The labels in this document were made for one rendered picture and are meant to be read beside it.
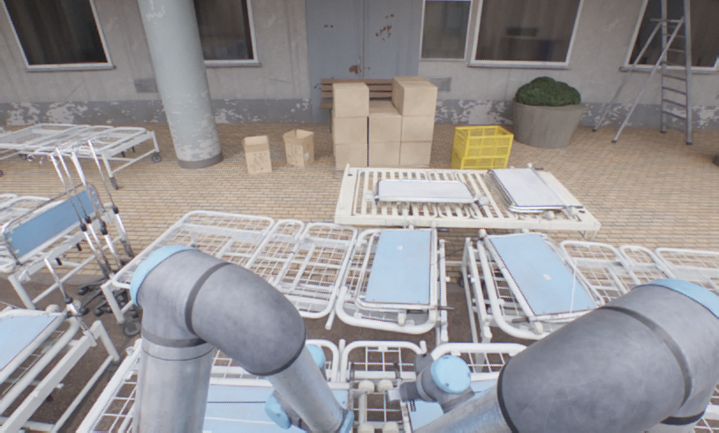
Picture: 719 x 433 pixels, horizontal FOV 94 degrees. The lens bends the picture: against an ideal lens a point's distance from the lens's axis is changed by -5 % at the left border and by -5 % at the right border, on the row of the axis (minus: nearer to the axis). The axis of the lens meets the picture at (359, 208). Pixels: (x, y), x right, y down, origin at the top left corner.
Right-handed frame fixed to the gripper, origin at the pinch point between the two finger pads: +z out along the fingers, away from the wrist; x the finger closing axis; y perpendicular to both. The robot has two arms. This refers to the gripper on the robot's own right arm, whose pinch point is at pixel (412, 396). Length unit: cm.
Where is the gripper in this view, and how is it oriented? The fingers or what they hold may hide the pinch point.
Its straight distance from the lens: 126.5
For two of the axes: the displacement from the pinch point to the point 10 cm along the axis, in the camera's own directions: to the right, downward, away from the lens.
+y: 1.1, 8.0, -5.9
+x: 9.8, 0.1, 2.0
